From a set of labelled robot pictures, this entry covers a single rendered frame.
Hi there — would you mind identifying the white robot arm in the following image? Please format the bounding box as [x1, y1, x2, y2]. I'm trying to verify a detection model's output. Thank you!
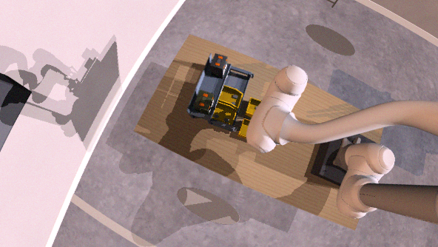
[246, 65, 438, 225]

